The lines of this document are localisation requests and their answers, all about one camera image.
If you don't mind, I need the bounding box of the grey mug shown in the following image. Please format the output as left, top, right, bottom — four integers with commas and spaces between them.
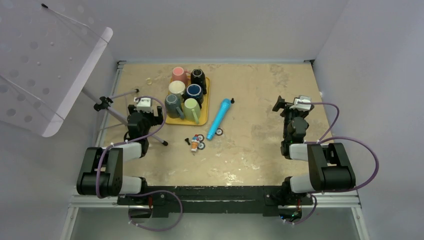
165, 94, 185, 120

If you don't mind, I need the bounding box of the light green mug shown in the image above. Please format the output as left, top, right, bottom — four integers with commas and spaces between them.
183, 98, 201, 125

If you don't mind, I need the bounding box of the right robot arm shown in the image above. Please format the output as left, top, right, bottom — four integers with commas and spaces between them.
272, 95, 356, 204

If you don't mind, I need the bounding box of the blue toy microphone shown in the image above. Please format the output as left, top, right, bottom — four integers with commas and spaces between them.
206, 98, 232, 141

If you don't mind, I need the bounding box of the cream mug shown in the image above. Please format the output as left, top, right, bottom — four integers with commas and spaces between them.
168, 80, 186, 98

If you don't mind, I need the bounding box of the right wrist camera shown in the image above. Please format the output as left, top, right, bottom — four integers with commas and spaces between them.
289, 95, 313, 112

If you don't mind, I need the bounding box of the ice cream cone toy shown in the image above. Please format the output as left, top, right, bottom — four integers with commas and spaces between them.
190, 135, 200, 153

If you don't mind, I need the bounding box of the poker chip 100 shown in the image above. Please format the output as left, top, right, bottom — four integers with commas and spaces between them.
195, 134, 205, 142

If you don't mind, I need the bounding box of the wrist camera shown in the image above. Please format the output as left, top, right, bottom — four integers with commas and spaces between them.
134, 97, 153, 113
289, 95, 313, 112

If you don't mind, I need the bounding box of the poker chip by microphone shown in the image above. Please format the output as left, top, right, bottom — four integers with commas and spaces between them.
215, 128, 224, 136

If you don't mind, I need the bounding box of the black mug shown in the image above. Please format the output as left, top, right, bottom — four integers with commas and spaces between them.
190, 68, 207, 95

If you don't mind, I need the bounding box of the pink mug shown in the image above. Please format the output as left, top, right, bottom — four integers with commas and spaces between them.
171, 66, 191, 86

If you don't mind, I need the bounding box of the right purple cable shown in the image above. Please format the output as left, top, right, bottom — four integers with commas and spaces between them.
282, 101, 380, 226

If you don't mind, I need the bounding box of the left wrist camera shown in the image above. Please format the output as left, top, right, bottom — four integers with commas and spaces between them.
134, 97, 153, 113

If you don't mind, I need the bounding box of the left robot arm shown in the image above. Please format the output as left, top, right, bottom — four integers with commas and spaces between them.
76, 105, 164, 205

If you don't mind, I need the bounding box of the dark blue mug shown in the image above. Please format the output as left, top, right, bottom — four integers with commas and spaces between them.
184, 83, 204, 108

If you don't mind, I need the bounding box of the poker chip 50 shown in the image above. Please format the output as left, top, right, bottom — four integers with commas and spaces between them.
197, 142, 206, 150

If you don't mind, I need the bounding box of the yellow tray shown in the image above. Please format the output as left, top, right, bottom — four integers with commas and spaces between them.
165, 81, 209, 126

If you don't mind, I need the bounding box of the white perforated panel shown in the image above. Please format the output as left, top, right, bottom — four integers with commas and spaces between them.
0, 0, 113, 137

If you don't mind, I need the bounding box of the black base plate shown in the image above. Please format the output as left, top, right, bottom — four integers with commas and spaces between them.
117, 185, 313, 219

